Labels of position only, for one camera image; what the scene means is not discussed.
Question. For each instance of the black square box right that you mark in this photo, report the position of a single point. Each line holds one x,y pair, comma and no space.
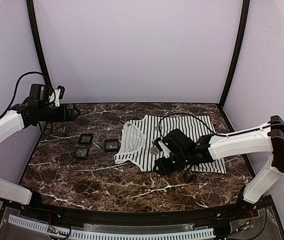
111,145

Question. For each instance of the white slotted cable duct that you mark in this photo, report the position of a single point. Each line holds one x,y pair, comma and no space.
113,232

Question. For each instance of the black left frame post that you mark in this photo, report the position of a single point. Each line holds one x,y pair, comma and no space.
38,46

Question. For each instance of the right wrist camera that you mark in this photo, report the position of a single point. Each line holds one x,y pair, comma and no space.
162,147

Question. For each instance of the black square box rear left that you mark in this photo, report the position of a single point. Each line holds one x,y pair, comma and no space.
85,138

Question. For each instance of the striped black white garment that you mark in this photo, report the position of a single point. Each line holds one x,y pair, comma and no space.
186,136

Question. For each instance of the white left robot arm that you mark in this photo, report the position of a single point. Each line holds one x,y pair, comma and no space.
18,118

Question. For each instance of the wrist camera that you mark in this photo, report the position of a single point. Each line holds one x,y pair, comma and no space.
59,93
162,147

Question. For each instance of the black square box front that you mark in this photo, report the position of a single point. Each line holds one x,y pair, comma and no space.
81,152

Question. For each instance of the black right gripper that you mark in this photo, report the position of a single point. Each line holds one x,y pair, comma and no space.
162,166

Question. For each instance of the black frame post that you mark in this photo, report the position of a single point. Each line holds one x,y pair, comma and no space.
38,46
236,52

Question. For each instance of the black front table rail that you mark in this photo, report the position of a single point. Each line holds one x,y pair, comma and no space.
78,217

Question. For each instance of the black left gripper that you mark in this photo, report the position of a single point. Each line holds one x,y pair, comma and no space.
66,112

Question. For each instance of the black square box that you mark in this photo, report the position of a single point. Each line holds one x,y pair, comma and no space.
111,145
81,152
85,138

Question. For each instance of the black right frame post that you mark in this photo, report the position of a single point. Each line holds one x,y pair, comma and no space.
236,52

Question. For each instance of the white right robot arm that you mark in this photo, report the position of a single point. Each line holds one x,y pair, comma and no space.
267,137

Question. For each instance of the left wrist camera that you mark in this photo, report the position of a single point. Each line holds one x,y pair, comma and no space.
59,93

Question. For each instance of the purple round brooch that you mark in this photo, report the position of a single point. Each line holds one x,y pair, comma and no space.
154,150

